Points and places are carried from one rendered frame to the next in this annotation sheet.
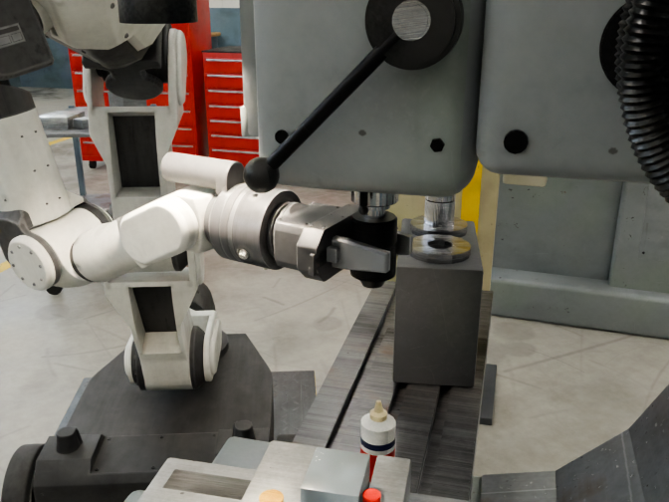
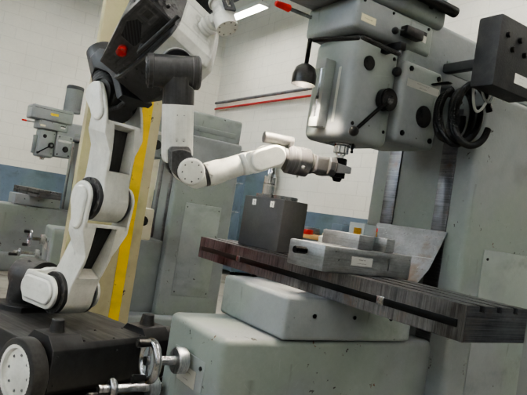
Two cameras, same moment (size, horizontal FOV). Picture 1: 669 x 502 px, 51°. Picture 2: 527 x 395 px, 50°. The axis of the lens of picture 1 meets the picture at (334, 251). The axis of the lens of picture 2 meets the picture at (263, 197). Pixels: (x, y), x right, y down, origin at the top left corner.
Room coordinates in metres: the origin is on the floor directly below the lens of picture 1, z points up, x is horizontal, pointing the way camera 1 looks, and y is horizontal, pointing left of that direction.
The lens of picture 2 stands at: (-0.37, 1.44, 1.05)
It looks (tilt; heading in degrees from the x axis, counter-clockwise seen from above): 2 degrees up; 312
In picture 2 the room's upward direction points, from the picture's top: 9 degrees clockwise
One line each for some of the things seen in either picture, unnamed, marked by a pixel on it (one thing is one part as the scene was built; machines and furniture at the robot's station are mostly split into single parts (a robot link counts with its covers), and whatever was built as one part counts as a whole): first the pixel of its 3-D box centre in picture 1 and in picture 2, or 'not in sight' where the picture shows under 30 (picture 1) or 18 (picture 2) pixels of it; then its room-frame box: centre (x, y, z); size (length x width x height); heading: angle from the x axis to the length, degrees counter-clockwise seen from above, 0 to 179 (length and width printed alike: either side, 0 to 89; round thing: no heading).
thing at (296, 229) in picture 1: (297, 235); (311, 164); (0.71, 0.04, 1.23); 0.13 x 0.12 x 0.10; 150
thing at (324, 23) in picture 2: not in sight; (369, 34); (0.65, -0.08, 1.68); 0.34 x 0.24 x 0.10; 75
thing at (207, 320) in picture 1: (175, 348); (61, 289); (1.46, 0.38, 0.68); 0.21 x 0.20 x 0.13; 4
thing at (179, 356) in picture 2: not in sight; (162, 360); (0.79, 0.44, 0.63); 0.16 x 0.12 x 0.12; 75
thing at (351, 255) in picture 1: (357, 258); (342, 168); (0.64, -0.02, 1.23); 0.06 x 0.02 x 0.03; 60
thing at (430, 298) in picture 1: (435, 293); (272, 222); (1.00, -0.16, 1.03); 0.22 x 0.12 x 0.20; 173
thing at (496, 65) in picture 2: not in sight; (507, 59); (0.26, -0.25, 1.62); 0.20 x 0.09 x 0.21; 75
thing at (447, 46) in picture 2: not in sight; (458, 77); (0.54, -0.52, 1.66); 0.80 x 0.23 x 0.20; 75
